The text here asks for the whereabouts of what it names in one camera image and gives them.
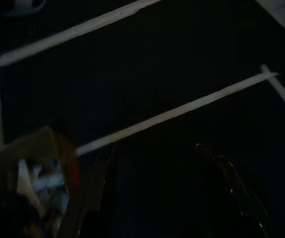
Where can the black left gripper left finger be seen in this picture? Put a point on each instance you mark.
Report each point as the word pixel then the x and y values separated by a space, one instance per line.
pixel 97 198

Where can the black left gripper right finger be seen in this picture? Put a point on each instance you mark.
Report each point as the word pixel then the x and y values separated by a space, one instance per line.
pixel 239 196

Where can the brown cardboard box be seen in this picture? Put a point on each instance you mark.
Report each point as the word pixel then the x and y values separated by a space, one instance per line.
pixel 33 141

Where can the glass shelf white rim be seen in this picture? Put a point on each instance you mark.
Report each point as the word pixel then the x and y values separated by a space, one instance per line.
pixel 70 33
pixel 182 110

